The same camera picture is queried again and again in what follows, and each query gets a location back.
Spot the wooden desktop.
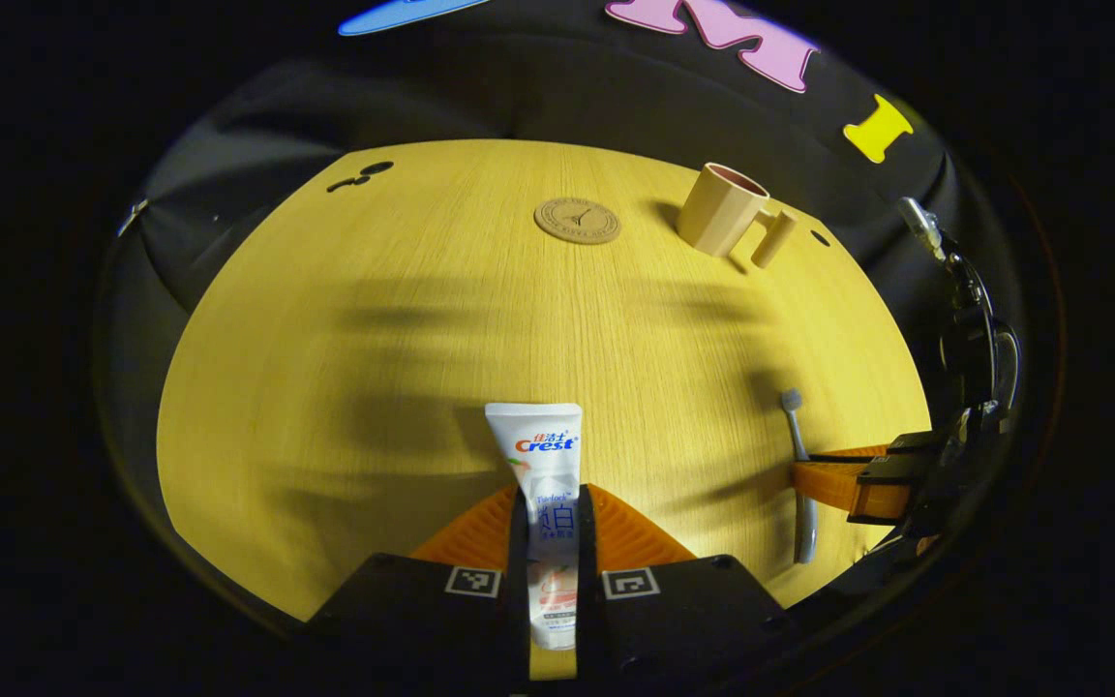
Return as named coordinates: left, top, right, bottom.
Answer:
left=156, top=138, right=934, bottom=683

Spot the grey toothbrush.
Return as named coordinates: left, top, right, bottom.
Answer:
left=778, top=388, right=820, bottom=565

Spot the beige cup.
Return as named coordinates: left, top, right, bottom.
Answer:
left=676, top=162, right=799, bottom=270

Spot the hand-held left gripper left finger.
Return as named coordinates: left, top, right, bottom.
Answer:
left=311, top=484, right=531, bottom=697

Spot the round brown coaster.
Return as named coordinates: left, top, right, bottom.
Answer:
left=533, top=197, right=622, bottom=245

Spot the black backdrop cloth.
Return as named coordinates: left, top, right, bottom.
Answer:
left=98, top=0, right=1023, bottom=504

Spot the white toothpaste tube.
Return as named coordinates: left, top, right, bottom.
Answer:
left=485, top=403, right=585, bottom=652

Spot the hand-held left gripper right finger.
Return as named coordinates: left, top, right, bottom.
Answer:
left=577, top=484, right=793, bottom=697

